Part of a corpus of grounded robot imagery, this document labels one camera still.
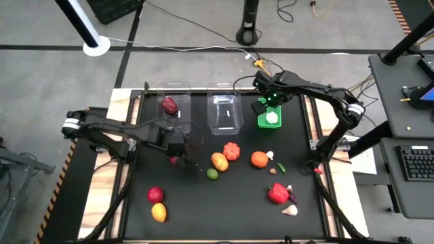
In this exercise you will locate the red toy bell pepper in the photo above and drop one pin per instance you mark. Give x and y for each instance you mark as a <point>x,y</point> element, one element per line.
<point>278,194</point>

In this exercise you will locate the yellow toy lemon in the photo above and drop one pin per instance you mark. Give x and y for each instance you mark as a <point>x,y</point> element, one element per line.
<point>158,212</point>

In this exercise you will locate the yellow power plug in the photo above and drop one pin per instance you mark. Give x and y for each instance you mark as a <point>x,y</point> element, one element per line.
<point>259,63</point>

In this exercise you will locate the small white toy mushroom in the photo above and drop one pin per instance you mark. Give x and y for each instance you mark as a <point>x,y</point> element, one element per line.
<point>289,189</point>

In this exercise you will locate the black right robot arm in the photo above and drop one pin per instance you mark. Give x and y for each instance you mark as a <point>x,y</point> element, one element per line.
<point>322,91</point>

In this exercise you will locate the small red toy fruit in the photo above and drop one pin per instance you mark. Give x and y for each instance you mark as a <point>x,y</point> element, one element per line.
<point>174,160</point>

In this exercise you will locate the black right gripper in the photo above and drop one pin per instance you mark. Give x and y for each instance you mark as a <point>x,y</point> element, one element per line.
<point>273,88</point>

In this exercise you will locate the black frame strut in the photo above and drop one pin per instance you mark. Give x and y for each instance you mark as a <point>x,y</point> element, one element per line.
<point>112,210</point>
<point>339,213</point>

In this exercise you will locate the clear plastic bin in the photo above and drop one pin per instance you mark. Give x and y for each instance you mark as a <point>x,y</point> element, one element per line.
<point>220,122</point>
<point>183,101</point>

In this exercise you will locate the grey desk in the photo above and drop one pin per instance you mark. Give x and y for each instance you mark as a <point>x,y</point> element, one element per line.
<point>396,196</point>
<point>390,101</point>

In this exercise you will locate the black monitor pole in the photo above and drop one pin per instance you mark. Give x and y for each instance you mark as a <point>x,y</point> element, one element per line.
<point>407,40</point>

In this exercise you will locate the black stand with round base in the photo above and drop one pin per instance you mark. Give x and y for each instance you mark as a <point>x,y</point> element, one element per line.
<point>249,34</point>

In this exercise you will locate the red toy tomato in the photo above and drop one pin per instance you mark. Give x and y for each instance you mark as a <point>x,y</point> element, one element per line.
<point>155,194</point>

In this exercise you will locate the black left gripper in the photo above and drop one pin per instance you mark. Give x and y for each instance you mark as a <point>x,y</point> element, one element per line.
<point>167,140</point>

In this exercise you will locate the white pole on round base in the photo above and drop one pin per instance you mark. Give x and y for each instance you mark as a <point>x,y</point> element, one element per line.
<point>96,47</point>

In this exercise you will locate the dark red toy apple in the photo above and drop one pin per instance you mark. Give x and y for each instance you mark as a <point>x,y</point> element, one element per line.
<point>169,105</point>

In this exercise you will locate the yellow-orange toy mango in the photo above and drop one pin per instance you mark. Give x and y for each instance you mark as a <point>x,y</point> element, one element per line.
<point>219,162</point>

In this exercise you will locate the white toy garlic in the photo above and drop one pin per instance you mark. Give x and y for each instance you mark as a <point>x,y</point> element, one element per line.
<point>290,210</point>

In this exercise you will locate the black crate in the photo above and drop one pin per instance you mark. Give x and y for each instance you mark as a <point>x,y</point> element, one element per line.
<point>112,10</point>

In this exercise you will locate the green plastic basket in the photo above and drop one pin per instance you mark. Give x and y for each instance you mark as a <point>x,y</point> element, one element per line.
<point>262,122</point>

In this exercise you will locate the toy orange fruit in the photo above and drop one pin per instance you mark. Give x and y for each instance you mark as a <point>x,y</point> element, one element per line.
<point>259,159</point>

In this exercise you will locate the white paper sheet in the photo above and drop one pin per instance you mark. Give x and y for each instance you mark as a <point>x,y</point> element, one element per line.
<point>366,162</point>

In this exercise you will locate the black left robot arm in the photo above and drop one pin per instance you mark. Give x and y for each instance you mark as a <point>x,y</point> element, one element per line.
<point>112,127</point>

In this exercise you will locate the black keyboard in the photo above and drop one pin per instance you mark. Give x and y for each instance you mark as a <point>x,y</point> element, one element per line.
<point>417,162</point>

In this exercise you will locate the black desk device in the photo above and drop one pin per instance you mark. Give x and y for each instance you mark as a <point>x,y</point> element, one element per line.
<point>415,98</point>

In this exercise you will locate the green toy lime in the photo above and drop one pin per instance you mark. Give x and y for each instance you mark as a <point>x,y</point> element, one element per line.
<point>212,174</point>

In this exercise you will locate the green toy chili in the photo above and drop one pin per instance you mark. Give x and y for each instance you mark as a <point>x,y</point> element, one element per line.
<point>281,168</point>

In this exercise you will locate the orange toy pumpkin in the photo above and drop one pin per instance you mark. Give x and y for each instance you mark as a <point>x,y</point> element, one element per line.
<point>231,151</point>

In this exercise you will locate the silver metal bracket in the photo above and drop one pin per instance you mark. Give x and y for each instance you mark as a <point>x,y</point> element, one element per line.
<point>314,144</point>

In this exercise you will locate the purple toy eggplant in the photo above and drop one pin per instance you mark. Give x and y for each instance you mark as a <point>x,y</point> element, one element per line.
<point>293,199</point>

